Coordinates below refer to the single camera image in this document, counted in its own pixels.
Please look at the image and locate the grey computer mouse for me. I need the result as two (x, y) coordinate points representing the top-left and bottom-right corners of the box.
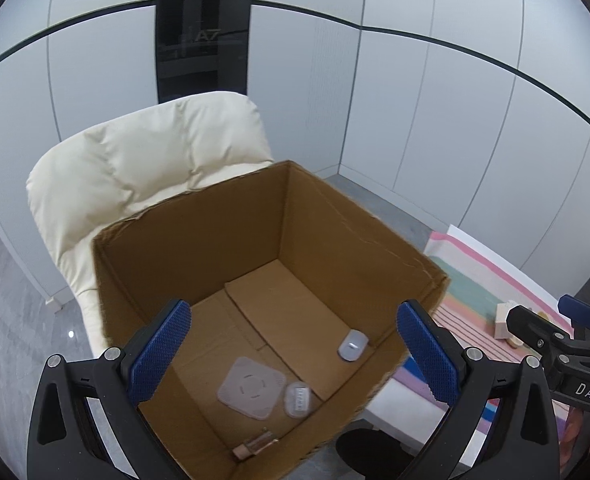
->
(337, 330), (368, 362)

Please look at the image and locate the small clear plastic box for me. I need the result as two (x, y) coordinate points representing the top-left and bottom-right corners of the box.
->
(284, 382), (321, 419)

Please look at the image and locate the beige square sponge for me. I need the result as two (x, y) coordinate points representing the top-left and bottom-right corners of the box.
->
(493, 300), (518, 340)

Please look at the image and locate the striped colourful blanket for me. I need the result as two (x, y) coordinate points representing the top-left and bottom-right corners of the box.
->
(389, 231), (576, 441)

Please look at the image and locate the clear square plastic lid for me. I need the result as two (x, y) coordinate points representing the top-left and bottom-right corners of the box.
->
(217, 356), (286, 420)

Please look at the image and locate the small glass perfume bottle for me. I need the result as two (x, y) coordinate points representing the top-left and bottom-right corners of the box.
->
(232, 432), (278, 462)

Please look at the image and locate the brown cardboard box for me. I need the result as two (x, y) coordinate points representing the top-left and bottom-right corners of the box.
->
(93, 162), (449, 479)

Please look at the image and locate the cream padded chair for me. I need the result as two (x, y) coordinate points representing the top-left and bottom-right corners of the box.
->
(26, 91), (273, 356)

